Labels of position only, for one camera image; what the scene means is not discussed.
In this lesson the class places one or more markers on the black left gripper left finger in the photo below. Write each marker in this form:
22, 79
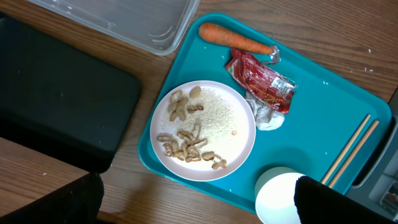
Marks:
74, 203

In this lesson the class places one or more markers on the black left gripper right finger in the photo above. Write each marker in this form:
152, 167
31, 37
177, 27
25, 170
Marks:
319, 204

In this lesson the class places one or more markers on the white bowl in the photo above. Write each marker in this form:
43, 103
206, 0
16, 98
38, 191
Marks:
274, 196

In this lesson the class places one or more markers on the wooden chopstick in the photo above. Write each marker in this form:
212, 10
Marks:
344, 151
353, 154

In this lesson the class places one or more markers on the grey dishwasher rack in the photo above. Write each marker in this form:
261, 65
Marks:
377, 187

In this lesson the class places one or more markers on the teal plastic tray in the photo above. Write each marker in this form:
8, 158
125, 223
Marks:
325, 112

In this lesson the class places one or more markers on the black tray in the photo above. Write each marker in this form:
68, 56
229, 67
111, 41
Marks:
60, 101

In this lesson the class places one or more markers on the red snack wrapper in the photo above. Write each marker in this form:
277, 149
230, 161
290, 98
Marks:
264, 83

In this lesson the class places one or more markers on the pink plate with peanuts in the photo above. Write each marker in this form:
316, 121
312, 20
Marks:
202, 130

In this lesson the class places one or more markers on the clear plastic bin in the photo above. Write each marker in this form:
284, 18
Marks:
156, 26

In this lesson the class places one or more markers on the orange carrot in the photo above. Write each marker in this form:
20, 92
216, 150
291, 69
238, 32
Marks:
218, 35

